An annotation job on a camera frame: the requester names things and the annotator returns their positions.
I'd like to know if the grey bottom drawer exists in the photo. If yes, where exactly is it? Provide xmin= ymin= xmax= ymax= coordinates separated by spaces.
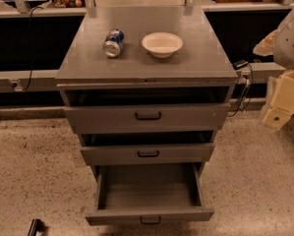
xmin=86 ymin=163 xmax=214 ymax=225

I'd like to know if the grey drawer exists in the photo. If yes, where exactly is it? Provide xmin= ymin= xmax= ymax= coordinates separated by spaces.
xmin=86 ymin=163 xmax=214 ymax=225
xmin=81 ymin=131 xmax=214 ymax=166
xmin=65 ymin=95 xmax=230 ymax=134

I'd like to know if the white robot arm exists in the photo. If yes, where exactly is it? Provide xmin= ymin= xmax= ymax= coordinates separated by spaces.
xmin=253 ymin=7 xmax=294 ymax=131

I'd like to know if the grey top drawer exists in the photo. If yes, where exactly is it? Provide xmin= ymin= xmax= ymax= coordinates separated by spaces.
xmin=65 ymin=95 xmax=230 ymax=134

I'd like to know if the grey drawer cabinet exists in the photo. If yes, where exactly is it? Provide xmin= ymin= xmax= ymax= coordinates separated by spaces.
xmin=54 ymin=5 xmax=239 ymax=179

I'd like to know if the grey middle drawer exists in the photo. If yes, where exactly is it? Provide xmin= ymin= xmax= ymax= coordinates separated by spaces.
xmin=81 ymin=131 xmax=214 ymax=166

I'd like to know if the black power adapter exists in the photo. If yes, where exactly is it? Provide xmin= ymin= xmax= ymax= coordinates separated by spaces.
xmin=232 ymin=60 xmax=249 ymax=70

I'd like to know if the white bowl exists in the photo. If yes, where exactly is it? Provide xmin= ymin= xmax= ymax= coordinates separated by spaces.
xmin=142 ymin=32 xmax=183 ymax=58

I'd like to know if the blue soda can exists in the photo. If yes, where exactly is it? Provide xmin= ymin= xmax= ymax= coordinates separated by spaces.
xmin=103 ymin=29 xmax=125 ymax=58

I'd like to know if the black object on floor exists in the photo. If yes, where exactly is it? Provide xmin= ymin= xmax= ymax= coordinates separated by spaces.
xmin=27 ymin=218 xmax=45 ymax=236

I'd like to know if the black cables right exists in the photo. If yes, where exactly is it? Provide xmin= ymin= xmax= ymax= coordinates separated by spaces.
xmin=226 ymin=62 xmax=255 ymax=118

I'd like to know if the black cable left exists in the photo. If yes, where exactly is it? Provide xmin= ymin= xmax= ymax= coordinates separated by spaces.
xmin=22 ymin=5 xmax=45 ymax=92

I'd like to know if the grey metal rail frame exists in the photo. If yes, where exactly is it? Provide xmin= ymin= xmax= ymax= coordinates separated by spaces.
xmin=0 ymin=0 xmax=294 ymax=121

